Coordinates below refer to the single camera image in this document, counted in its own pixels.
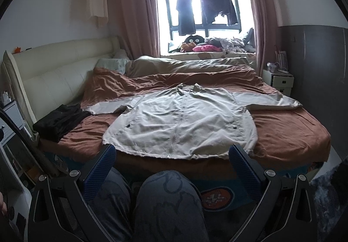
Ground beige zip jacket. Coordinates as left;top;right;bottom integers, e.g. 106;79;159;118
86;84;301;160

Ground dark hanging clothes right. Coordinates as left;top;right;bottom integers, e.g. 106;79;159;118
200;0;238;26

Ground blue orange floor rug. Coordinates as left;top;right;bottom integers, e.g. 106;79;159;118
191;178;255;212

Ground black folded garment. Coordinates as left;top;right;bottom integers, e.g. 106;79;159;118
32;104;91;143

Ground person's grey patterned trousers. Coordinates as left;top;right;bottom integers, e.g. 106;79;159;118
89;168;209;241

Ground white bedside cabinet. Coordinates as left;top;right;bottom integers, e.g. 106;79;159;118
262;70;294;97

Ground cream padded headboard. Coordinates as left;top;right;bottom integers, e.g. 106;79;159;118
2;37;120;127

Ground light blue pillow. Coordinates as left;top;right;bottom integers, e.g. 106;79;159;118
95;58;129;74

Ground olive green duvet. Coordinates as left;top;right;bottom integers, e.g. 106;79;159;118
125;56;254;78

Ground pink cloth on sill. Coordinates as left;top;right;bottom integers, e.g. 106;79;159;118
192;44;222;53

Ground black plush toy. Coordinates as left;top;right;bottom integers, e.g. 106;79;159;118
184;35;205;45

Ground dark hanging coat left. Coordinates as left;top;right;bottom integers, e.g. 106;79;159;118
176;0;196;36

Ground left pink curtain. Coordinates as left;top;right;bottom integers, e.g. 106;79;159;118
115;0;160;60

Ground black cable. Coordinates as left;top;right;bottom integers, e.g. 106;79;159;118
0;107;66;174

